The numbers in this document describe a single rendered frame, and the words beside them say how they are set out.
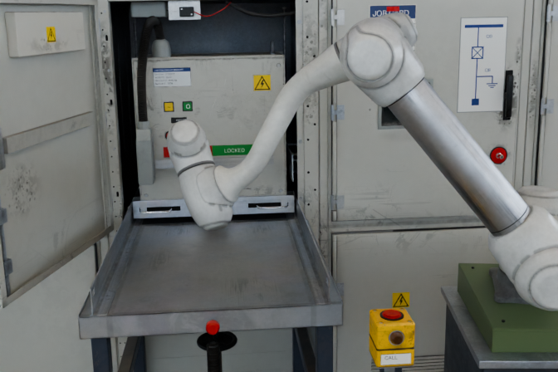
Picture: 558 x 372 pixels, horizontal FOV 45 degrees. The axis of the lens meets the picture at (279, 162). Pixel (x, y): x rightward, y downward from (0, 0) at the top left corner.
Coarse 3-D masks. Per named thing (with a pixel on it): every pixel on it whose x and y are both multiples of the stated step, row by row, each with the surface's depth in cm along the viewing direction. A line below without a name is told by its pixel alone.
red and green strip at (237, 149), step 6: (234, 144) 225; (240, 144) 225; (246, 144) 225; (168, 150) 224; (216, 150) 225; (222, 150) 225; (228, 150) 225; (234, 150) 226; (240, 150) 226; (246, 150) 226; (168, 156) 224
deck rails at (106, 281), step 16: (128, 208) 220; (128, 224) 218; (304, 224) 207; (128, 240) 209; (304, 240) 206; (112, 256) 186; (128, 256) 196; (304, 256) 193; (320, 256) 174; (112, 272) 183; (320, 272) 175; (96, 288) 163; (112, 288) 172; (320, 288) 170; (96, 304) 162; (320, 304) 162
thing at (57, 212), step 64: (0, 0) 160; (64, 0) 188; (0, 64) 165; (64, 64) 195; (0, 128) 162; (64, 128) 192; (0, 192) 166; (64, 192) 197; (0, 256) 162; (64, 256) 198
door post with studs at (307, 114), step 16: (304, 0) 213; (304, 16) 214; (304, 32) 215; (304, 48) 216; (304, 64) 217; (304, 112) 220; (304, 128) 222; (304, 144) 223; (304, 160) 224; (304, 176) 225; (304, 192) 226; (304, 208) 228
